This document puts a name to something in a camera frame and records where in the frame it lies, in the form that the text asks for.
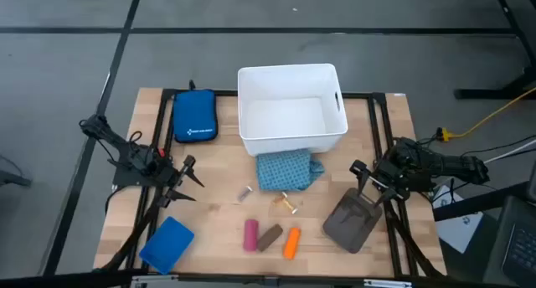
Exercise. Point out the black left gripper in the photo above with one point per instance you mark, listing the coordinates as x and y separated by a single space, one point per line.
165 173

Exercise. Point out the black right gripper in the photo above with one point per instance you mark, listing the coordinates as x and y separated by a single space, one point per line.
393 175

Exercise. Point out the small silver metal piece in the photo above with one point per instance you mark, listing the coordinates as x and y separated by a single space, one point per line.
245 193

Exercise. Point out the pink bandage roll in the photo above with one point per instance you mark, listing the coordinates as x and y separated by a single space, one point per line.
250 235

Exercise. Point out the teal patterned cloth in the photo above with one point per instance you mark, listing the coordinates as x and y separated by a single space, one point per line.
285 171

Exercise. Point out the small wooden brass piece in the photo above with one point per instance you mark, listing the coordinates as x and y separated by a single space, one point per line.
285 202

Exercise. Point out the orange bandage roll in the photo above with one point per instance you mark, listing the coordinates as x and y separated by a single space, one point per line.
292 243

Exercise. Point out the brown bandage roll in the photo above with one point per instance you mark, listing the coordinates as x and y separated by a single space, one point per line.
269 238

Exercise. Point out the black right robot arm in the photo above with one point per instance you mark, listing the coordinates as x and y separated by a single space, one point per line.
444 164

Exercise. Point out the blue first aid pouch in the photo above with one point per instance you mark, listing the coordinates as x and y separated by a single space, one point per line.
194 114

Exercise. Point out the blue plastic case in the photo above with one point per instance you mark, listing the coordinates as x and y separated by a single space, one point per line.
166 245

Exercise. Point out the white cardboard box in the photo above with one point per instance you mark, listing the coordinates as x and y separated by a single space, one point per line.
458 229

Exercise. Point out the black bar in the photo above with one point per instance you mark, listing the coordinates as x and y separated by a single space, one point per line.
477 204

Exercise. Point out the white perforated plastic basket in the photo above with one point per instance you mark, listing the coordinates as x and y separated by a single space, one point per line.
289 116

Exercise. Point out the black laptop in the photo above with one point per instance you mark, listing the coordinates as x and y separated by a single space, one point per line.
515 246

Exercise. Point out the black chair base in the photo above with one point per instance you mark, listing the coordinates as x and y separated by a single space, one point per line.
12 177

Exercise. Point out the black desk leg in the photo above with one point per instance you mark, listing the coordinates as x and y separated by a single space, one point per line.
517 32

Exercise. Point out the black aluminium table frame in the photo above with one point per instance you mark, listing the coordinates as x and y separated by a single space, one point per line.
379 124

